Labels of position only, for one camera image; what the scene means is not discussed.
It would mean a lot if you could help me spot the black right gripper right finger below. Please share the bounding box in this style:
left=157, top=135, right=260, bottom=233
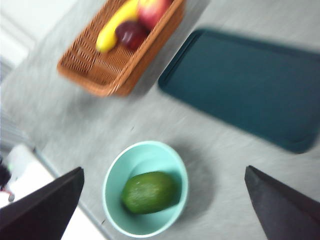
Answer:
left=244, top=165, right=320, bottom=240

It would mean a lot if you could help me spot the brown wicker basket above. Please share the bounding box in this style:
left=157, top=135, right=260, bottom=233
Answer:
left=56, top=0, right=186, bottom=98

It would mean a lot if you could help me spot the red yellow apple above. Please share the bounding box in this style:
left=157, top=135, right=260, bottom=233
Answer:
left=136, top=0, right=173, bottom=32

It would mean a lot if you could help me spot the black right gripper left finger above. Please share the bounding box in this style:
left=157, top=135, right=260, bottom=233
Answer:
left=0, top=166, right=85, bottom=240

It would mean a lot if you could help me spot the dark teal rectangular tray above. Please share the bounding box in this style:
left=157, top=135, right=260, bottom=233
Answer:
left=157, top=28, right=320, bottom=154

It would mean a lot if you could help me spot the teal ceramic bowl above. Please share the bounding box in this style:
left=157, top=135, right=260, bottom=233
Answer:
left=102, top=140, right=189, bottom=238

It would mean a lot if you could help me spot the green avocado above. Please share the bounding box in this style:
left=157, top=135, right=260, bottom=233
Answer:
left=121, top=171, right=179, bottom=215

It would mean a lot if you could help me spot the dark red plum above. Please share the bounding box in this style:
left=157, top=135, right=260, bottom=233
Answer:
left=114, top=21, right=150, bottom=51

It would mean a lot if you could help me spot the yellow banana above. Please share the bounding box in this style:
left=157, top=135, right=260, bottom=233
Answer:
left=95, top=0, right=141, bottom=53

